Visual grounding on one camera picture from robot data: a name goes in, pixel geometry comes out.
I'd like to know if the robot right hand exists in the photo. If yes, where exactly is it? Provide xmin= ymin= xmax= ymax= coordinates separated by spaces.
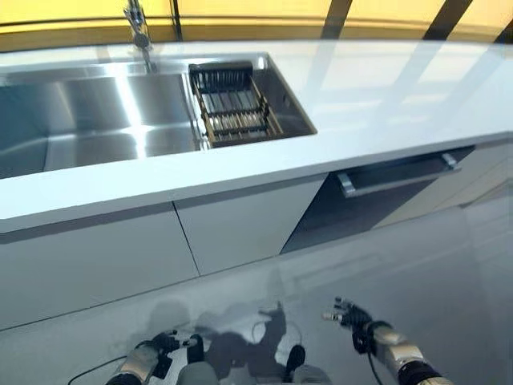
xmin=321 ymin=295 xmax=378 ymax=334

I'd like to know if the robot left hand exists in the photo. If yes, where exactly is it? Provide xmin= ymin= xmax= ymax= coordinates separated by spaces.
xmin=133 ymin=328 xmax=200 ymax=355

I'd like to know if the built-in dishwasher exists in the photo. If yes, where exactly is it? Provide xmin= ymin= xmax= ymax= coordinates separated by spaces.
xmin=279 ymin=145 xmax=479 ymax=257

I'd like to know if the white cabinet door beside dishwasher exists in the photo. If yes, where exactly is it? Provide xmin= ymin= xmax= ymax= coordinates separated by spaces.
xmin=171 ymin=172 xmax=330 ymax=278

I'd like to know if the robot right leg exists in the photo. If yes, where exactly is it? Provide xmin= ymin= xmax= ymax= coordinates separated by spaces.
xmin=279 ymin=343 xmax=330 ymax=385

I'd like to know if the wide white cabinet door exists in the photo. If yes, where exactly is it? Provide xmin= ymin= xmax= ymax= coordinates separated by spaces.
xmin=0 ymin=201 xmax=202 ymax=333

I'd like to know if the narrow white cabinet front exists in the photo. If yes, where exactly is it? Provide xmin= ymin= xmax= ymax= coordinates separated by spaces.
xmin=371 ymin=141 xmax=513 ymax=233

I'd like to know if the stainless steel sink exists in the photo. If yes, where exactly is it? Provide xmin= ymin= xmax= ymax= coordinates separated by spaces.
xmin=0 ymin=50 xmax=320 ymax=181

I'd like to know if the black sink dish rack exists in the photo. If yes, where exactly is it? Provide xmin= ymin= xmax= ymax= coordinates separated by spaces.
xmin=187 ymin=59 xmax=285 ymax=149

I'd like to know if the chrome gooseneck faucet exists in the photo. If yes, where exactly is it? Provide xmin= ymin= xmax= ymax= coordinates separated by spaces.
xmin=122 ymin=0 xmax=159 ymax=75

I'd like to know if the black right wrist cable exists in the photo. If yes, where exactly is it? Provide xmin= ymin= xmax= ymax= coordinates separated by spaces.
xmin=351 ymin=323 xmax=386 ymax=385

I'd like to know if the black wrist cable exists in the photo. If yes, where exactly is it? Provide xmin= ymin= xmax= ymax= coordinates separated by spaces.
xmin=351 ymin=323 xmax=386 ymax=385
xmin=65 ymin=354 xmax=130 ymax=385

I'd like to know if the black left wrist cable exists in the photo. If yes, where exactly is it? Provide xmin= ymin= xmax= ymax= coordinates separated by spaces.
xmin=65 ymin=354 xmax=130 ymax=385

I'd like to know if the steel dishwasher door handle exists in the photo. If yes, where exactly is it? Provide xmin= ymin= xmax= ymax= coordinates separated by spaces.
xmin=334 ymin=151 xmax=463 ymax=200

